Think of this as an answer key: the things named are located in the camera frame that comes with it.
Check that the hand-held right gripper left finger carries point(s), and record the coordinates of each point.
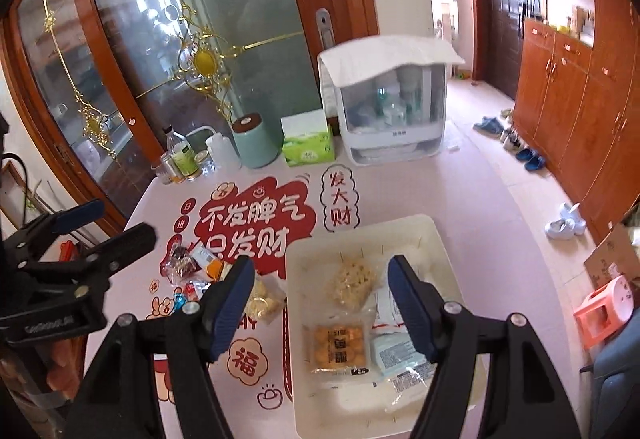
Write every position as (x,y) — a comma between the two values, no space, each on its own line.
(232,311)

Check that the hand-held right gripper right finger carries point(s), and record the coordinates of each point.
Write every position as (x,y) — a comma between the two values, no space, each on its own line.
(407,311)

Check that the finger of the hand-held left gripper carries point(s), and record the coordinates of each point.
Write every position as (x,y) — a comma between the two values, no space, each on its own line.
(75,216)
(127,241)

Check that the white plastic tray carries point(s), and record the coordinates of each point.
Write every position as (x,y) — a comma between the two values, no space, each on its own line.
(320,259)

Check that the person's left hand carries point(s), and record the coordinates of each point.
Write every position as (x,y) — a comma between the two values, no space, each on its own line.
(62,369)

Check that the white red print packet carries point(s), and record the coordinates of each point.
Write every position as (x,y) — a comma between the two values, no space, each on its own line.
(385,309)

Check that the yellow ball snack packet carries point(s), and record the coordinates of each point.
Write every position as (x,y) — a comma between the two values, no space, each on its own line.
(265,304)

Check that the red plastic bag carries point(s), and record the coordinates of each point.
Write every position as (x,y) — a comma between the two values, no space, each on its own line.
(66,251)

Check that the small red snack packet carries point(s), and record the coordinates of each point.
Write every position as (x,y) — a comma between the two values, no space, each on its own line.
(192,292)

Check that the orange white snack packet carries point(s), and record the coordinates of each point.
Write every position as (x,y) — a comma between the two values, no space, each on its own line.
(209,261)

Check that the dark red candy packet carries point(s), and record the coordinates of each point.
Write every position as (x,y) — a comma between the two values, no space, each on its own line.
(180,264)

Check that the puffed rice cracker packet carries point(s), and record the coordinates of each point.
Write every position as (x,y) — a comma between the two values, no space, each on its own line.
(350,284)

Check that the clear flat snack packet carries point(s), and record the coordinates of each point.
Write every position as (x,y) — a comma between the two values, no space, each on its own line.
(405,390)

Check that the green label jar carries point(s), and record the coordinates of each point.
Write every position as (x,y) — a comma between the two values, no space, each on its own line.
(184,161)

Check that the small clear plastic bottle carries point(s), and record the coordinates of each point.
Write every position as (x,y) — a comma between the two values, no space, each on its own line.
(204,164)

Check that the clear bottle black cap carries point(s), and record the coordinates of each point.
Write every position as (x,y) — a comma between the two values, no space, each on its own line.
(173,138)

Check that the printed tablecloth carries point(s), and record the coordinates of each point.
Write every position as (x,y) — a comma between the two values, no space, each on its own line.
(450,199)

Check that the white plastic bottle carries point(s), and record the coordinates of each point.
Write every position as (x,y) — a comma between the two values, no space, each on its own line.
(221,151)

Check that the teal canister brown lid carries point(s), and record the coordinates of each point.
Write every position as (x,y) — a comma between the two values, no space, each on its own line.
(255,141)

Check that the white shoes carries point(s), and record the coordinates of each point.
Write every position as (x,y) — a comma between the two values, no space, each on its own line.
(564,223)

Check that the green tissue box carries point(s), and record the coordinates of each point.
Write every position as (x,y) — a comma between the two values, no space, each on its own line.
(307,146)

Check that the glass door gold ornament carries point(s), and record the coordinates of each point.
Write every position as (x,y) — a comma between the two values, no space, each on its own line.
(150,44)

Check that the white dish cabinet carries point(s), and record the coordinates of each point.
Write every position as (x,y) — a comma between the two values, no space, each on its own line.
(395,119)

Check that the blue slippers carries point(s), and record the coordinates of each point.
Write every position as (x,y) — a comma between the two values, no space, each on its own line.
(531,160)

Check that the pink plastic stool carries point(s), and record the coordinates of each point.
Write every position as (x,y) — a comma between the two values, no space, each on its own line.
(607,309)

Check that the grey blue shoes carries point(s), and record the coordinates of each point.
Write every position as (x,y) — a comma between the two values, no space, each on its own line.
(487,125)

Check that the light sneakers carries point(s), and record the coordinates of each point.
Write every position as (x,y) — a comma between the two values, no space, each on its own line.
(515,138)

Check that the cardboard box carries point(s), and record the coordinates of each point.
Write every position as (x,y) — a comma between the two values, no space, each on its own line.
(612,254)

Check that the grey blue chair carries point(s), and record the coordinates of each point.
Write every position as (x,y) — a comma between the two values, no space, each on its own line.
(617,389)

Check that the white cloth cover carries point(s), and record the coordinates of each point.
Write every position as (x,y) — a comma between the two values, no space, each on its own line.
(390,54)

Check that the dark entrance door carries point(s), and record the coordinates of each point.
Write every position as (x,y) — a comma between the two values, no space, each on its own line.
(502,19)

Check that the wooden wall cabinet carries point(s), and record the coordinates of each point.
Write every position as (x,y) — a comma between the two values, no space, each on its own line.
(575,94)

